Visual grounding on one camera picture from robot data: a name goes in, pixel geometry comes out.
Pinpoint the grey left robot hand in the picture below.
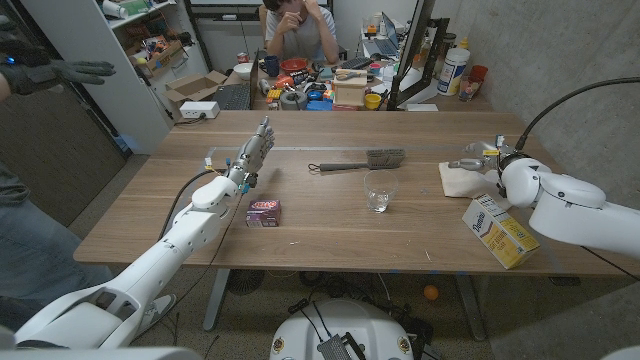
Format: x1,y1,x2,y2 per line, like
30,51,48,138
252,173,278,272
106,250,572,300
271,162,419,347
225,115,276,191

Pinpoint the standing person's gloved hand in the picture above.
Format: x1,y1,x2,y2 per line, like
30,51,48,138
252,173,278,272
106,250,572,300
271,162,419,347
0,58,117,96

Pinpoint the beige cloth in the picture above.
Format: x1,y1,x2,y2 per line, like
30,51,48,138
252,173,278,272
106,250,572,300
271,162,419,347
438,160,514,211

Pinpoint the small purple snack box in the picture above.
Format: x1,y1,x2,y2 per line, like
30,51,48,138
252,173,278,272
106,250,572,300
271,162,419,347
245,199,282,229

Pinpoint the open empty cardboard box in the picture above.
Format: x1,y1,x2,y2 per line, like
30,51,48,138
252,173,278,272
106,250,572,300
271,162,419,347
162,70,229,109

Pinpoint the green box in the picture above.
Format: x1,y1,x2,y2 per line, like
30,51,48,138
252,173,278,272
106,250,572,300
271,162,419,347
118,0,151,16

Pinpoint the light wooden box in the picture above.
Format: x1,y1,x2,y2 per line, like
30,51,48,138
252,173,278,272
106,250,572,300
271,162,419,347
331,68,369,108

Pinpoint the cardboard box full of items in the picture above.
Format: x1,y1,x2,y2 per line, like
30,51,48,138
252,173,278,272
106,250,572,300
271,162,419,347
125,38,187,77

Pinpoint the clear glass cup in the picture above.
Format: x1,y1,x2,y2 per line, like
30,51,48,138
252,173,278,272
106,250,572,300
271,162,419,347
363,170,400,214

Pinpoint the clear cup with items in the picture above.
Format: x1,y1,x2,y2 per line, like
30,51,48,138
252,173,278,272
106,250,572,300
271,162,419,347
458,74,481,103

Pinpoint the yellow white sugar box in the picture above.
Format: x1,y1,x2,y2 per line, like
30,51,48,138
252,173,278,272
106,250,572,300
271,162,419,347
461,193,542,271

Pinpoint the black laptop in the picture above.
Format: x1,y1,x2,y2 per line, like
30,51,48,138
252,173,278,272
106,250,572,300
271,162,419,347
212,48,259,112

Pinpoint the grey tape roll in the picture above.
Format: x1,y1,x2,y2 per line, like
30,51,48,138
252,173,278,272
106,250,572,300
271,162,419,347
279,90,309,112

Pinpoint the white power strip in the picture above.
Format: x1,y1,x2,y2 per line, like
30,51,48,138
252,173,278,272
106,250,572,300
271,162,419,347
178,100,221,120

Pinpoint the grey tape outline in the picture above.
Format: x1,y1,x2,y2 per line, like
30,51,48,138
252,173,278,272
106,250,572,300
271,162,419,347
189,145,566,274

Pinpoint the white shelf unit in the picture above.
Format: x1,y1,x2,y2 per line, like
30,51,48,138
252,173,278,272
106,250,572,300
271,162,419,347
19,0,211,155

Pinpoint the white roll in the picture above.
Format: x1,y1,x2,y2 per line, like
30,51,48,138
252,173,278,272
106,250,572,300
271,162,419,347
101,0,129,20

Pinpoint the red bowl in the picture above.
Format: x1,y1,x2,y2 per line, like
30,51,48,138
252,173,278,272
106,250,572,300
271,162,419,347
279,58,309,76

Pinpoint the seated person grey shirt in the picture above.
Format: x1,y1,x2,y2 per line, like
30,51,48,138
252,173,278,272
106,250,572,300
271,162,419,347
262,0,340,65

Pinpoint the black round fan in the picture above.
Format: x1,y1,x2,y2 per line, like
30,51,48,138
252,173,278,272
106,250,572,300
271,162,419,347
227,269,266,296

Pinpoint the black keyboard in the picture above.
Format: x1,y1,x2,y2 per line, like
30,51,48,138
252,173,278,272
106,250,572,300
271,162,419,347
339,56,374,71

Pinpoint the grey table leg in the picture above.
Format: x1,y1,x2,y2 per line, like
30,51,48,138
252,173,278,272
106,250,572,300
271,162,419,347
202,268,232,333
453,273,488,343

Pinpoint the open silver laptop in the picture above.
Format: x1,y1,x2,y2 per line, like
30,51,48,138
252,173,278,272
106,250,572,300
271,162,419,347
361,11,401,58

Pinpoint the standing person in jeans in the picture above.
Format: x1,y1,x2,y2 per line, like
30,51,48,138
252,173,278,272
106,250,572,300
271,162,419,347
0,162,114,321

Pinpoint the white sneaker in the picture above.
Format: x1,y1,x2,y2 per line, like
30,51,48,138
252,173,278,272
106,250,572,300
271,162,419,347
134,293,177,336

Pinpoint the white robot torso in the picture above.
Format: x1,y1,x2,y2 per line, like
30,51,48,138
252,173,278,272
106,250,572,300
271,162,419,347
269,298,415,360

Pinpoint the black monitor with stand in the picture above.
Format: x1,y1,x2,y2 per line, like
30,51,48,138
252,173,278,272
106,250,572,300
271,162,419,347
387,0,451,112

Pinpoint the black device on torso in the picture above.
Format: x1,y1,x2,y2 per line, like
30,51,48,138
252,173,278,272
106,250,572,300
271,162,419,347
316,331,367,360

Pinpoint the white wipes canister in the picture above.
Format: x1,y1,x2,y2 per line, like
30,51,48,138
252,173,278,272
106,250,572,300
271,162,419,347
436,47,472,97

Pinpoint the dark bottle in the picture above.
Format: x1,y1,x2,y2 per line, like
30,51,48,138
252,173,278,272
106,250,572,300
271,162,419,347
438,32,458,64

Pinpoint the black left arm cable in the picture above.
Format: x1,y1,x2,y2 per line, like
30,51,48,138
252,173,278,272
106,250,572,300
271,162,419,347
158,170,229,241

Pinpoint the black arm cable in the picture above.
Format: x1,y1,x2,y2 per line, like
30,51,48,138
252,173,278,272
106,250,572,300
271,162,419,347
514,76,640,151
158,170,229,241

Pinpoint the grey brush with handle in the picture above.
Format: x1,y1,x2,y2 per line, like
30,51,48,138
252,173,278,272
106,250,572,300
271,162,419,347
307,147,407,174

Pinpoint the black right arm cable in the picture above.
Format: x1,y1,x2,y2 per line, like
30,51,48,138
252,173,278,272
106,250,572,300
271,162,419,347
514,76,640,151

